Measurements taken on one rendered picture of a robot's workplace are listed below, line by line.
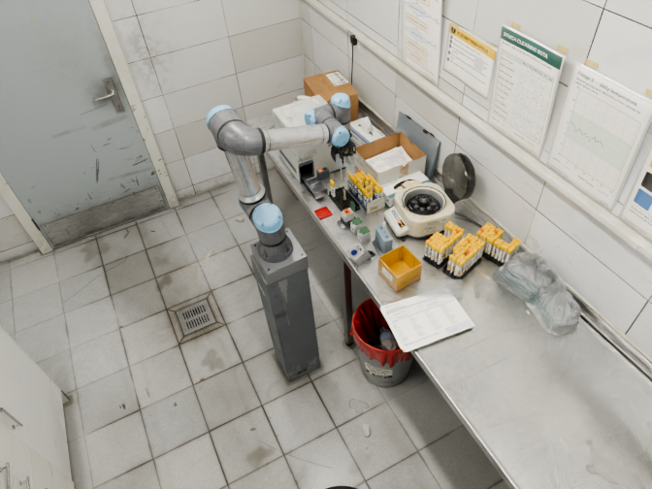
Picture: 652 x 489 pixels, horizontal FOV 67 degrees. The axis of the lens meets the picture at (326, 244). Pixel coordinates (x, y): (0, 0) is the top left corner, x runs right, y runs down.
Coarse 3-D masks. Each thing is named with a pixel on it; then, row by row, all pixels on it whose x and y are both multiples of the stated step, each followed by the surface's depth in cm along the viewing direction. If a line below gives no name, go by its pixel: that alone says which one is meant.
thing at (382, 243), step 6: (378, 228) 219; (384, 228) 218; (378, 234) 218; (384, 234) 216; (378, 240) 220; (384, 240) 214; (390, 240) 214; (378, 246) 223; (384, 246) 216; (390, 246) 217; (378, 252) 221; (384, 252) 219
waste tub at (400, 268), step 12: (396, 252) 212; (408, 252) 209; (384, 264) 204; (396, 264) 216; (408, 264) 214; (420, 264) 203; (384, 276) 209; (396, 276) 200; (408, 276) 204; (420, 276) 209; (396, 288) 205
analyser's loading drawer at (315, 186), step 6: (306, 174) 257; (312, 174) 257; (306, 180) 254; (312, 180) 251; (318, 180) 251; (312, 186) 248; (318, 186) 249; (312, 192) 247; (318, 192) 244; (324, 192) 246
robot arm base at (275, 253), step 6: (282, 240) 207; (288, 240) 212; (258, 246) 213; (264, 246) 208; (270, 246) 207; (276, 246) 207; (282, 246) 209; (288, 246) 212; (264, 252) 210; (270, 252) 209; (276, 252) 209; (282, 252) 210; (288, 252) 212; (264, 258) 212; (270, 258) 210; (276, 258) 210; (282, 258) 211
